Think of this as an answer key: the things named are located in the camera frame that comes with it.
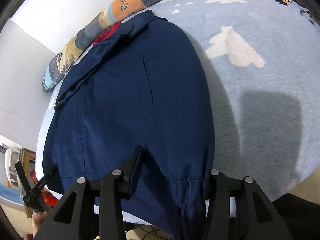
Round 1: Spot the navy blue work jacket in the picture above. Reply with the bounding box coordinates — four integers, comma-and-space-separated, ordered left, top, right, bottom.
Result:
42, 10, 215, 239

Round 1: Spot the person's left hand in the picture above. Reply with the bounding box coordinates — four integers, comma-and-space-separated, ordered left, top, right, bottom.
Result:
31, 209, 49, 238

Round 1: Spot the red plastic bag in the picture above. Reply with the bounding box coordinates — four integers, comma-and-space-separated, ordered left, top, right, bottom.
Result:
30, 169, 59, 207

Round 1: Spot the light blue cloud bedsheet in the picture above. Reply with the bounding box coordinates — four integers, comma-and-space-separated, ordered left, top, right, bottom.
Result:
35, 0, 320, 224

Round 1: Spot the long patchwork body pillow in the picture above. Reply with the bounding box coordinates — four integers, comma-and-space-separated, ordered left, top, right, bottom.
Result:
42, 0, 162, 92

